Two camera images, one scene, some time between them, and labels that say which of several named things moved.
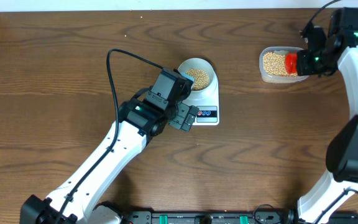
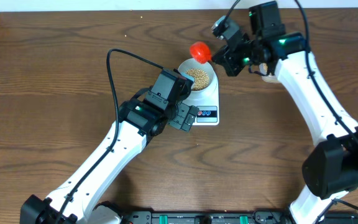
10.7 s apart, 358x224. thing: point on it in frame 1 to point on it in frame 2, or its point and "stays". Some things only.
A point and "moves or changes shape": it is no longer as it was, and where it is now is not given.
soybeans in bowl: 201,78 stays
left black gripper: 184,116 stays
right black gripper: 303,68 to 227,61
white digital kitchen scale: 208,104 stays
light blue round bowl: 199,71 stays
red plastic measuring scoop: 291,63 moves or changes shape
